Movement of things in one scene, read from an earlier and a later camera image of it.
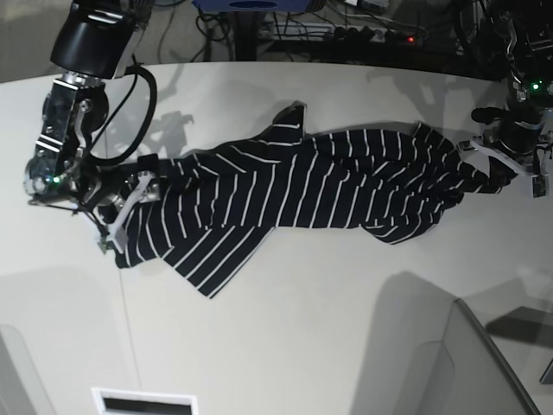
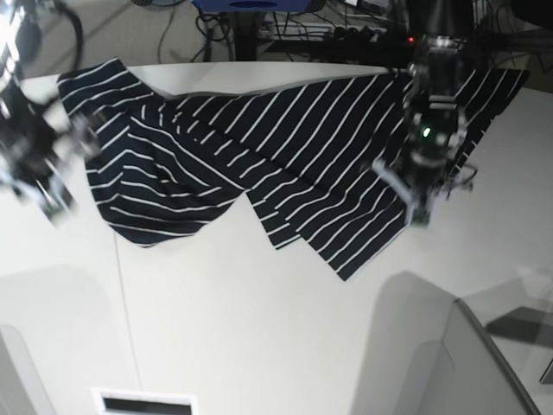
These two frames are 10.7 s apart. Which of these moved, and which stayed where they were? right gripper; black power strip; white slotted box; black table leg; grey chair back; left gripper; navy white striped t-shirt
Moved: left gripper; navy white striped t-shirt; right gripper
Stayed: grey chair back; white slotted box; black power strip; black table leg
